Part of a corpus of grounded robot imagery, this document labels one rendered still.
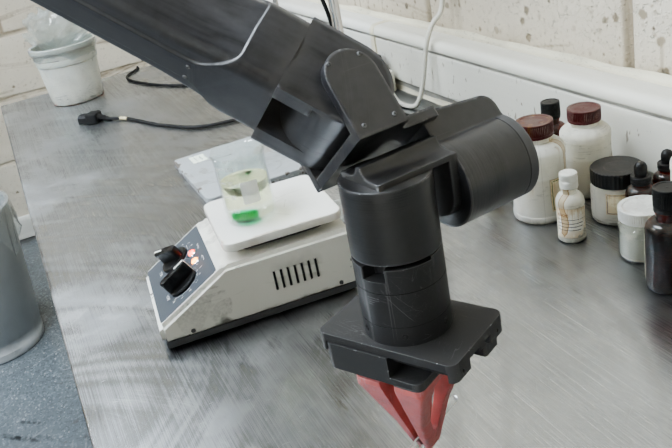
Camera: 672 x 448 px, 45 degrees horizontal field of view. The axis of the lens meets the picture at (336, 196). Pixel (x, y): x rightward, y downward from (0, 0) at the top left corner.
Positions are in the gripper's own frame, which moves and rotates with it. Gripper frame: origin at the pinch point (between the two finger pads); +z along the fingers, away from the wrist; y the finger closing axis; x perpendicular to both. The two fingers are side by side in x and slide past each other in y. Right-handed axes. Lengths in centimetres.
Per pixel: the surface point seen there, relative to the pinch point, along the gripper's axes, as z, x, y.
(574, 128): -4.9, -44.4, 6.6
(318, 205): -5.6, -18.7, 22.6
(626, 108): -5, -50, 3
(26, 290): 62, -63, 178
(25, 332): 73, -58, 177
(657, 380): 3.1, -15.2, -10.8
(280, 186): -5.6, -21.5, 29.9
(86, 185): 3, -29, 78
